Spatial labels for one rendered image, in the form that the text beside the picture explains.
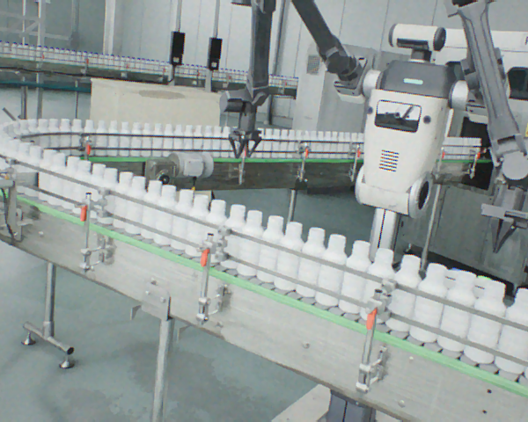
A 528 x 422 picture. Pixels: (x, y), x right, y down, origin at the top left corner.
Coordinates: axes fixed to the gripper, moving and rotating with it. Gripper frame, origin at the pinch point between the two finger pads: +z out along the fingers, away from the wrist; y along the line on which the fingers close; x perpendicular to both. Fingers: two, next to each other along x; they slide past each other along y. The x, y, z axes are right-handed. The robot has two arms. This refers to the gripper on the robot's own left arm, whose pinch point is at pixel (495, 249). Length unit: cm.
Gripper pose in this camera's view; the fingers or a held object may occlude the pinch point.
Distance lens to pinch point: 147.5
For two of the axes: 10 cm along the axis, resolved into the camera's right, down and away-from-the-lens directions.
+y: 8.2, 2.3, -5.3
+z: -3.1, 9.5, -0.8
